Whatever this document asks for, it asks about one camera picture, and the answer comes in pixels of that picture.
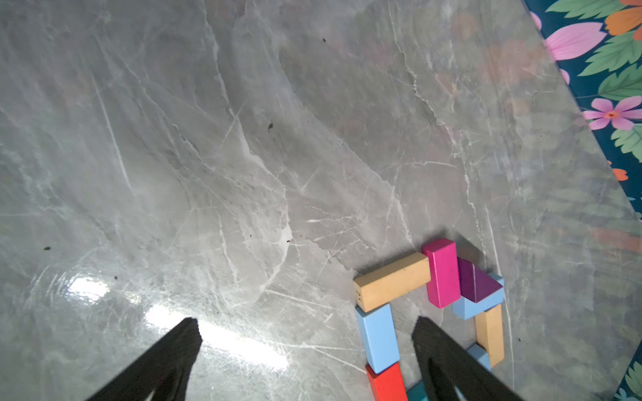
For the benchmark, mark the natural wood block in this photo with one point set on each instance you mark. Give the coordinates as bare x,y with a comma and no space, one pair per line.
385,284
490,335

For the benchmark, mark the red rectangular block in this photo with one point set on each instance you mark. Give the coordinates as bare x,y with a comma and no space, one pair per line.
388,385

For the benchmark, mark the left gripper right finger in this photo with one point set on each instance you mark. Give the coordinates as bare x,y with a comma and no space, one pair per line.
447,369

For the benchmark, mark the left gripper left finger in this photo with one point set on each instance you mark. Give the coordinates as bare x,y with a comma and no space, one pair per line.
160,373

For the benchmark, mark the purple triangular block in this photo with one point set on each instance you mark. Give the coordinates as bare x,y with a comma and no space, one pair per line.
475,284

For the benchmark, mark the light blue block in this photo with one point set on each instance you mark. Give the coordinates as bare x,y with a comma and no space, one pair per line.
480,355
466,309
378,334

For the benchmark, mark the teal rectangular block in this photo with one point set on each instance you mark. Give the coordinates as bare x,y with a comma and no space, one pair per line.
417,393

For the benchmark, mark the magenta rectangular block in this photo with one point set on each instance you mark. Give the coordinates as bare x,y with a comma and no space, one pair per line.
444,287

